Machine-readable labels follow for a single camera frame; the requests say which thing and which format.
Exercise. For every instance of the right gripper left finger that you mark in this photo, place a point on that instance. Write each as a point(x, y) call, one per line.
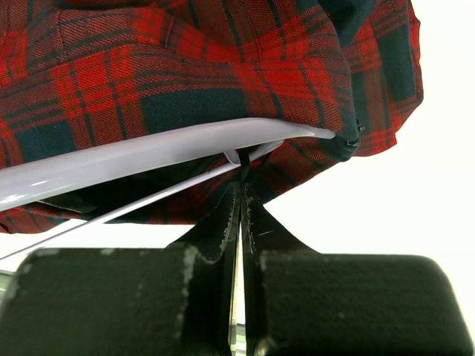
point(175, 300)

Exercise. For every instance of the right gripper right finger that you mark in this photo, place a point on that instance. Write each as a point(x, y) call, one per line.
point(301, 302)

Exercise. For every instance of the lilac plastic hanger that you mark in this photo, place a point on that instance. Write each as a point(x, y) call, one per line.
point(241, 141)

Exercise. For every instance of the red plaid skirt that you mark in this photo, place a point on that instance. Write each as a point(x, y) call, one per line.
point(79, 74)

